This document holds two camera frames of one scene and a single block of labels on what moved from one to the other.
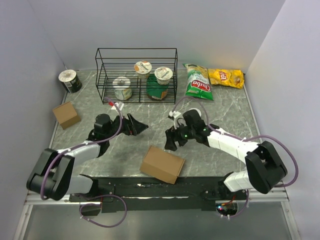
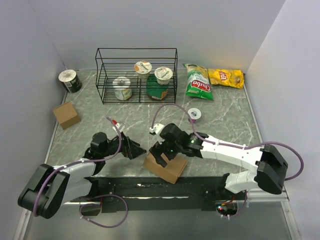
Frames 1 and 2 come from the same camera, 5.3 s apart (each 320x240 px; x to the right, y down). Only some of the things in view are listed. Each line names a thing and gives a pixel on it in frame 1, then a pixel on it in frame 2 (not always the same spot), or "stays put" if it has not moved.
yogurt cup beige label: [163, 74] stays put
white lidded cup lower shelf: [122, 90] stays put
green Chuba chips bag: [198, 84] stays put
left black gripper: [132, 126] to [130, 148]
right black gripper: [172, 135] to [157, 150]
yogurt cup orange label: [143, 68] stays put
